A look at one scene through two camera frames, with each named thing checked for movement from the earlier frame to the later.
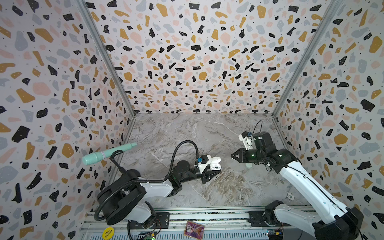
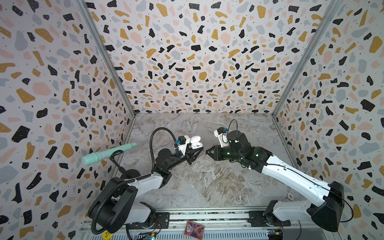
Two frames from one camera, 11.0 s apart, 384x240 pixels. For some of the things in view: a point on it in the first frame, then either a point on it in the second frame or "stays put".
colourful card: x=194 y=230 stays put
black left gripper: x=207 y=175 -> x=191 y=157
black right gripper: x=246 y=153 -> x=220 y=152
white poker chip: x=290 y=196 stays put
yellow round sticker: x=108 y=233 stays put
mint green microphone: x=91 y=157 stays put
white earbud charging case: x=215 y=165 -> x=195 y=140
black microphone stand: x=121 y=169 stays put
